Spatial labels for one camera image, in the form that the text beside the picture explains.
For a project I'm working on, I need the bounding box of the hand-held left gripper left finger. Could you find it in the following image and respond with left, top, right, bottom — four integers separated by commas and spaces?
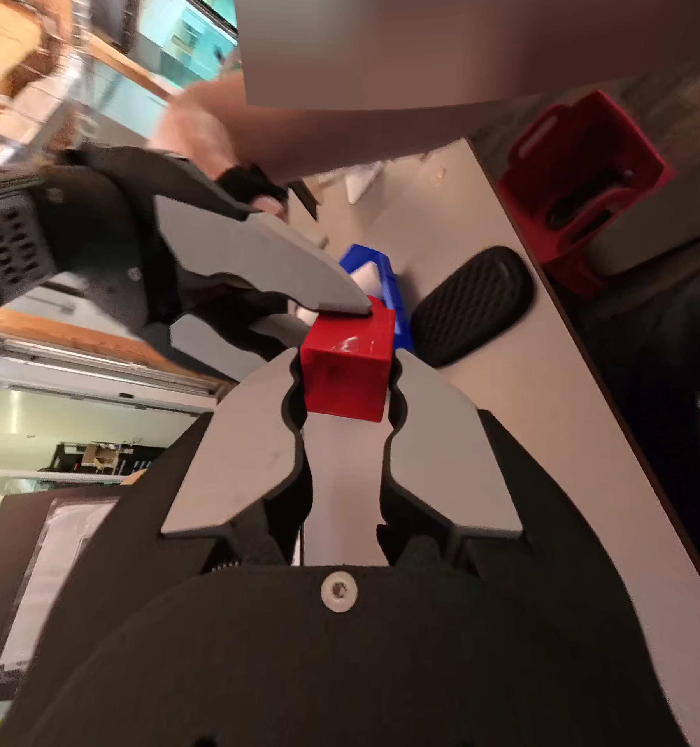
160, 348, 314, 538

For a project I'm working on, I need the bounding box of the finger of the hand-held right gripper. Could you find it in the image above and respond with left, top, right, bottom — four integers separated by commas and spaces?
168, 312, 318, 383
153, 194, 374, 319

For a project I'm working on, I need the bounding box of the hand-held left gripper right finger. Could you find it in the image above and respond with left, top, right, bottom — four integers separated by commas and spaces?
378, 349, 525, 539

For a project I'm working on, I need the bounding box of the blue plastic bin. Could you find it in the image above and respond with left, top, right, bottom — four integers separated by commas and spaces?
338, 244, 415, 352

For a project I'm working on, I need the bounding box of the red block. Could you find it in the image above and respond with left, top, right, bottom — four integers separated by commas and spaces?
300, 295, 398, 422

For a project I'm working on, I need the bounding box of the person's right forearm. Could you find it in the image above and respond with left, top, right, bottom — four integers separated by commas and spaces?
151, 76, 473, 183

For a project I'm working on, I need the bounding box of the person's right hand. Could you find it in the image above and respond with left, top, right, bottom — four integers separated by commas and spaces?
216, 165, 289, 218

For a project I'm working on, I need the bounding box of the white paper roll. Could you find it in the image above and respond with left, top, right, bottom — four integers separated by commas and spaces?
353, 263, 386, 300

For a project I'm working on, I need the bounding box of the black chair armrest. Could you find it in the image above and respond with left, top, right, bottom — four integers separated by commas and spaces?
411, 245, 535, 368

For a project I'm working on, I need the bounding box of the framed instruction sheet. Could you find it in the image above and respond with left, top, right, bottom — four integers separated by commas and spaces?
0, 495, 126, 701

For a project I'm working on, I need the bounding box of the red plastic crate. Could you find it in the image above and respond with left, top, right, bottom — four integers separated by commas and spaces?
495, 90, 674, 296

